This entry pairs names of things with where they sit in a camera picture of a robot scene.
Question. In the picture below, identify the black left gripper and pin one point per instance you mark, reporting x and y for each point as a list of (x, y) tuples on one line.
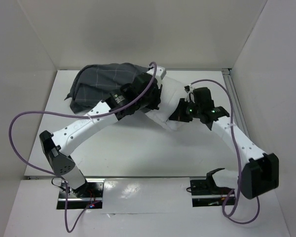
[(157, 91)]

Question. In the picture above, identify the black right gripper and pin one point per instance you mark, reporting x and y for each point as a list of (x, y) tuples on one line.
[(181, 111)]

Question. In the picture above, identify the white pillow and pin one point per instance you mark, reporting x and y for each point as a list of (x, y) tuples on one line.
[(172, 91)]

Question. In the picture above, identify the dark grey checked pillowcase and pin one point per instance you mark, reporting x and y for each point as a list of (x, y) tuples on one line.
[(94, 82)]

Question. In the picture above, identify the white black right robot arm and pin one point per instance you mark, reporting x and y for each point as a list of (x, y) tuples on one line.
[(259, 171)]

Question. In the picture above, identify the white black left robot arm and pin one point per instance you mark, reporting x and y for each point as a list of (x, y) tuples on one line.
[(143, 93)]

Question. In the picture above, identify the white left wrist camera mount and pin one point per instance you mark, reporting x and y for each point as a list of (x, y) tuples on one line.
[(160, 72)]

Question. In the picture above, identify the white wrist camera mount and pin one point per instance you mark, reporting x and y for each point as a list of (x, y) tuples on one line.
[(160, 72), (189, 90)]

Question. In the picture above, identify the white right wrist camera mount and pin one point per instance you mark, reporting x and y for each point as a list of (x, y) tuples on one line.
[(189, 90)]

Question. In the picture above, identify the aluminium frame rail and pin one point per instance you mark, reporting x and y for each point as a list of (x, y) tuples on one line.
[(232, 92)]

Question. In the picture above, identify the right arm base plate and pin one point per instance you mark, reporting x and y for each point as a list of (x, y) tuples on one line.
[(201, 195)]

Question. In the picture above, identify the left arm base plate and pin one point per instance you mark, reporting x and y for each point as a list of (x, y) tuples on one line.
[(91, 196)]

